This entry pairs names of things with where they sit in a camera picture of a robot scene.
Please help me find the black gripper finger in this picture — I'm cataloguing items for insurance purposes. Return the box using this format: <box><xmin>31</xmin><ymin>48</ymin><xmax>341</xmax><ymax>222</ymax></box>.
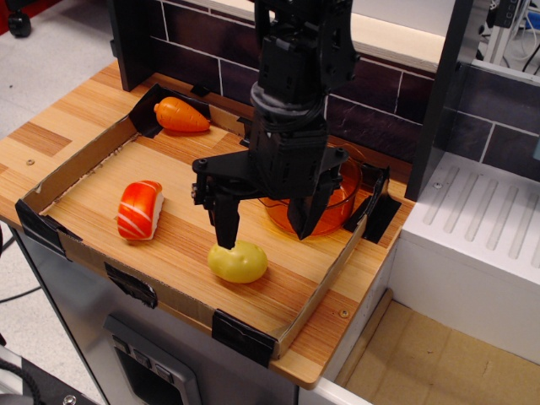
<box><xmin>287</xmin><ymin>169</ymin><xmax>338</xmax><ymax>240</ymax></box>
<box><xmin>214</xmin><ymin>194</ymin><xmax>240</xmax><ymax>250</ymax></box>

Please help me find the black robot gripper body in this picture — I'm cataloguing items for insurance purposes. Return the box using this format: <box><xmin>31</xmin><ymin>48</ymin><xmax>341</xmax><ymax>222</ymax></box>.
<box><xmin>192</xmin><ymin>103</ymin><xmax>348</xmax><ymax>207</ymax></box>

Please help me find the salmon nigiri sushi toy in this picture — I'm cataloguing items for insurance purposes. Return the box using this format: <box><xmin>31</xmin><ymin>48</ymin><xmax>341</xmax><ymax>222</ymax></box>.
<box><xmin>116</xmin><ymin>180</ymin><xmax>165</xmax><ymax>240</ymax></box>

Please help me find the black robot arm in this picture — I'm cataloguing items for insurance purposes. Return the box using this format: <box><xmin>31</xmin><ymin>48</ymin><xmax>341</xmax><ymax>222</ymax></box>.
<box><xmin>192</xmin><ymin>1</ymin><xmax>359</xmax><ymax>249</ymax></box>

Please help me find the orange transparent plastic pot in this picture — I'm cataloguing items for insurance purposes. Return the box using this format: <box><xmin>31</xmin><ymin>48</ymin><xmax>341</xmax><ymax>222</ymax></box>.
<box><xmin>259</xmin><ymin>143</ymin><xmax>365</xmax><ymax>236</ymax></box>

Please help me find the cardboard fence with black tape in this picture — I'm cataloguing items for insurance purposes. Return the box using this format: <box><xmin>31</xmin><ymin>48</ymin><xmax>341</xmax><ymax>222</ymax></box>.
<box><xmin>15</xmin><ymin>85</ymin><xmax>413</xmax><ymax>370</ymax></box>

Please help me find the yellow toy potato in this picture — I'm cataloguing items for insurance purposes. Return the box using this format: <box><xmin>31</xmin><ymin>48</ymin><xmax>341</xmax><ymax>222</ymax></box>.
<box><xmin>208</xmin><ymin>240</ymin><xmax>268</xmax><ymax>284</ymax></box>

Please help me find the orange toy carrot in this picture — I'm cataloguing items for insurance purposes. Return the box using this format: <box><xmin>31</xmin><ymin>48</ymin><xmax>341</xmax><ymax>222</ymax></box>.
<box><xmin>154</xmin><ymin>97</ymin><xmax>210</xmax><ymax>132</ymax></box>

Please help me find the grey toy oven front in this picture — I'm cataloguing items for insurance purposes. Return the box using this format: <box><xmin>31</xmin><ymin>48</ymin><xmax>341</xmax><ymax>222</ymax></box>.
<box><xmin>102</xmin><ymin>314</ymin><xmax>202</xmax><ymax>405</ymax></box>

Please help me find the white toy sink drainboard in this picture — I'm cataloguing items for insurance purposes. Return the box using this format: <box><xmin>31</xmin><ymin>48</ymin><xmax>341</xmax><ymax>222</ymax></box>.
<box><xmin>390</xmin><ymin>154</ymin><xmax>539</xmax><ymax>362</ymax></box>

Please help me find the black caster wheel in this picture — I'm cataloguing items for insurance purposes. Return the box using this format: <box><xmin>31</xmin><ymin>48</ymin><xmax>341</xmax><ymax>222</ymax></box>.
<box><xmin>8</xmin><ymin>10</ymin><xmax>32</xmax><ymax>38</ymax></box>

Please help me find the dark grey vertical post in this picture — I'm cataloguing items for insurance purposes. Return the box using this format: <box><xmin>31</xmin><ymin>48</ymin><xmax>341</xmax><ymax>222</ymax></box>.
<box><xmin>405</xmin><ymin>1</ymin><xmax>473</xmax><ymax>202</ymax></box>

